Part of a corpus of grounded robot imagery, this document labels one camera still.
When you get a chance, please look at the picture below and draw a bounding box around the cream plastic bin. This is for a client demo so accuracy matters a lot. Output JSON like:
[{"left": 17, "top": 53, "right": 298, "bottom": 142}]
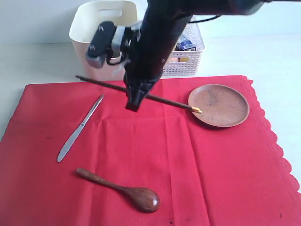
[{"left": 69, "top": 0, "right": 139, "bottom": 81}]

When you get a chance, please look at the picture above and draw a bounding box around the white perforated plastic basket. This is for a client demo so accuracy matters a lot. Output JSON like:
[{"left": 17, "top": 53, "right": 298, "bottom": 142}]
[{"left": 163, "top": 24, "right": 205, "bottom": 76}]

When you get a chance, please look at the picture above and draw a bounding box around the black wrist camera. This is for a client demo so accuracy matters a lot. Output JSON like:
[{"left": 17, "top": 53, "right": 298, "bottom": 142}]
[{"left": 86, "top": 21, "right": 134, "bottom": 69}]

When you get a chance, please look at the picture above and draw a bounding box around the dark wooden spoon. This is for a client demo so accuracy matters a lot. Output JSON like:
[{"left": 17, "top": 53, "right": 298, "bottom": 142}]
[{"left": 76, "top": 168, "right": 160, "bottom": 213}]

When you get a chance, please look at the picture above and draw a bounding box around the dark wooden chopstick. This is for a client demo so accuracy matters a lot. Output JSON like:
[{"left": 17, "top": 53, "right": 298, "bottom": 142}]
[{"left": 75, "top": 75, "right": 202, "bottom": 114}]

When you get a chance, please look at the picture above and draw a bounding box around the red table cloth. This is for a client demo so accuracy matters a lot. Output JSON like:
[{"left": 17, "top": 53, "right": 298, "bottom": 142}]
[{"left": 0, "top": 76, "right": 301, "bottom": 226}]

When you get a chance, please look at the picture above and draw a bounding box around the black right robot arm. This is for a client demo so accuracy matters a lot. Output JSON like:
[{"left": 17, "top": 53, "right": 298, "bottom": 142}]
[{"left": 124, "top": 0, "right": 264, "bottom": 112}]

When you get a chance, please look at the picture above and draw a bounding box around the metal table knife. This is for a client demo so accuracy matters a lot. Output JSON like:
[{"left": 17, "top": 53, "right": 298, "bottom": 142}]
[{"left": 56, "top": 95, "right": 104, "bottom": 162}]

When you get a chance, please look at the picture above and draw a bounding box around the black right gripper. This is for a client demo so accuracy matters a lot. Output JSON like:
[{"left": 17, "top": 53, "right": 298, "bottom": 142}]
[{"left": 123, "top": 0, "right": 196, "bottom": 113}]

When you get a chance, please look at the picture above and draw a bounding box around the blue white milk carton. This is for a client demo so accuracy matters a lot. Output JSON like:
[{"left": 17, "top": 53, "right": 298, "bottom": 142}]
[{"left": 175, "top": 33, "right": 196, "bottom": 51}]

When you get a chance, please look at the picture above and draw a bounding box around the brown wooden plate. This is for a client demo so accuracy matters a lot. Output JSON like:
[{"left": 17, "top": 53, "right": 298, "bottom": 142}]
[{"left": 188, "top": 84, "right": 250, "bottom": 128}]

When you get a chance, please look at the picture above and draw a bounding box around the yellow lemon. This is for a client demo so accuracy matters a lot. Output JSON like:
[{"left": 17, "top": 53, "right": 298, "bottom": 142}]
[{"left": 179, "top": 57, "right": 190, "bottom": 63}]

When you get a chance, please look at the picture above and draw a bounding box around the brown egg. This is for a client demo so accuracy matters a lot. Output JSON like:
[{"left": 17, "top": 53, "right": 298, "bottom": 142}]
[{"left": 168, "top": 57, "right": 180, "bottom": 64}]

